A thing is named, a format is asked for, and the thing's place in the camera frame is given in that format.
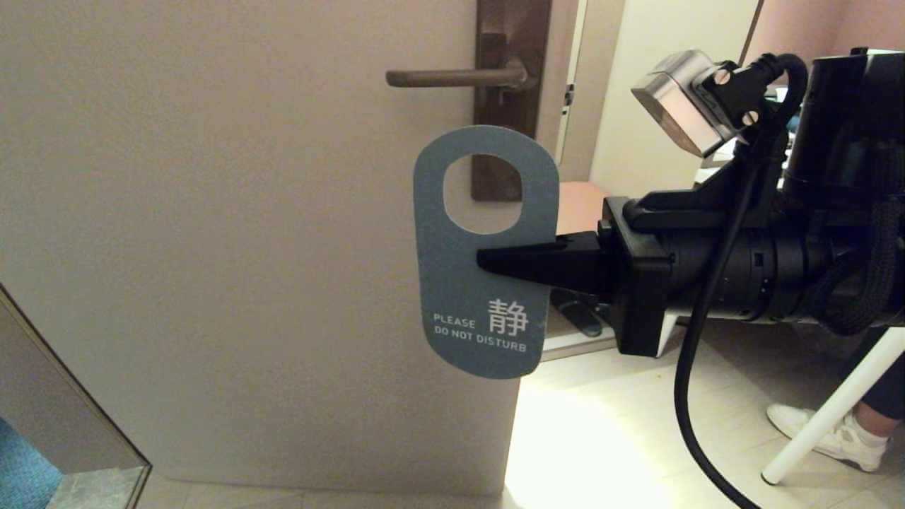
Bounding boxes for do not disturb door hanger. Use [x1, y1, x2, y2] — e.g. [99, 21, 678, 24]
[413, 125, 561, 380]

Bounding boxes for beige door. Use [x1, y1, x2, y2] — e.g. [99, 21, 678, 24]
[0, 0, 575, 497]

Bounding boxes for brown bench cushion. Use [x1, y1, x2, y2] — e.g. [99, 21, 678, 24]
[556, 182, 613, 235]

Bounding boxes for black slipper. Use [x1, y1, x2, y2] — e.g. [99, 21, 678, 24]
[551, 288, 603, 338]

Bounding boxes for dark brown lock plate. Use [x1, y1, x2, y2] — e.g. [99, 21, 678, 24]
[472, 0, 554, 202]

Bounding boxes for white table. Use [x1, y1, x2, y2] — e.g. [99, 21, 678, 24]
[658, 311, 905, 486]

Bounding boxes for white sneaker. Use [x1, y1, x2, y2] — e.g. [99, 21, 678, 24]
[766, 403, 893, 474]

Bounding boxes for seated person dark clothes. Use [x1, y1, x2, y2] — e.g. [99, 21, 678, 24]
[852, 329, 905, 432]

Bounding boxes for brown metal door handle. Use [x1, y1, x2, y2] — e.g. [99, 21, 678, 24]
[386, 59, 530, 90]

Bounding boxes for metal trimmed wall panel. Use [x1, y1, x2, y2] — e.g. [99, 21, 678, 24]
[0, 283, 153, 509]

